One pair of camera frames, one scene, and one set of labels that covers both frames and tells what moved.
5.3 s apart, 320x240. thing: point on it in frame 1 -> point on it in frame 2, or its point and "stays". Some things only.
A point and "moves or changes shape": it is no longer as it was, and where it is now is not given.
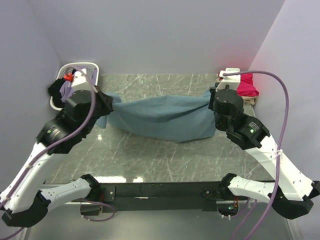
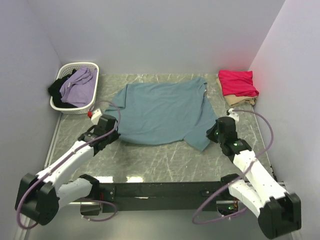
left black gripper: (107, 101) -> (114, 137)
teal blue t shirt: (163, 118) moves or changes shape
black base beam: (148, 195) stays
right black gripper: (213, 96) -> (210, 132)
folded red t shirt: (246, 87) stays
